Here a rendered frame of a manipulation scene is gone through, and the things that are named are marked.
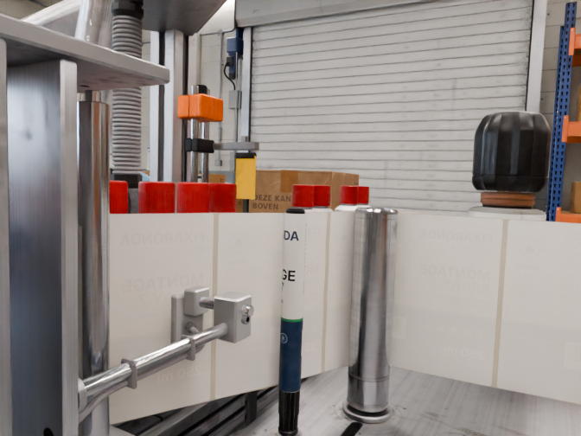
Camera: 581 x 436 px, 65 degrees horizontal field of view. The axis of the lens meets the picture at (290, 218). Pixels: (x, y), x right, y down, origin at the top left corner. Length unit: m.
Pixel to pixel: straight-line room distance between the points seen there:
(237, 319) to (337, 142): 4.90
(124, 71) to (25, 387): 0.15
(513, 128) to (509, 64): 4.40
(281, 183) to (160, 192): 0.83
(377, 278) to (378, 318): 0.04
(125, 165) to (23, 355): 0.34
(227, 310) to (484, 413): 0.28
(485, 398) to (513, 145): 0.27
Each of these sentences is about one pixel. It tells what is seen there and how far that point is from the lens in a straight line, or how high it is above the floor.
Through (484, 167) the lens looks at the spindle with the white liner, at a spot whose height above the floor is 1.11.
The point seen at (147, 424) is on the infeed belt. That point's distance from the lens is 0.44.
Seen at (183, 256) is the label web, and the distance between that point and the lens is 0.34.
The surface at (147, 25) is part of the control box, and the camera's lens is 0.67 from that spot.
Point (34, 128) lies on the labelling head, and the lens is 0.22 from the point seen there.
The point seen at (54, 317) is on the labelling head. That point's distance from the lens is 0.22.
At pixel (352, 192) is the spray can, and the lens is 0.85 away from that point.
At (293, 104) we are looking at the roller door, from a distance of 5.46.
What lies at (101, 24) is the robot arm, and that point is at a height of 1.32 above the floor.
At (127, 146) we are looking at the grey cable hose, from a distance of 0.55.
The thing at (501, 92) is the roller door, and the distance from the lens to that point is 4.90.
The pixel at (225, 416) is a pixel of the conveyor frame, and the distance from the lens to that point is 0.51.
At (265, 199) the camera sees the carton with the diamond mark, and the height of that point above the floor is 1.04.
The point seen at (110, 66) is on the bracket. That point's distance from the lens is 0.22.
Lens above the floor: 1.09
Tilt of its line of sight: 5 degrees down
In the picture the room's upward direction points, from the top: 2 degrees clockwise
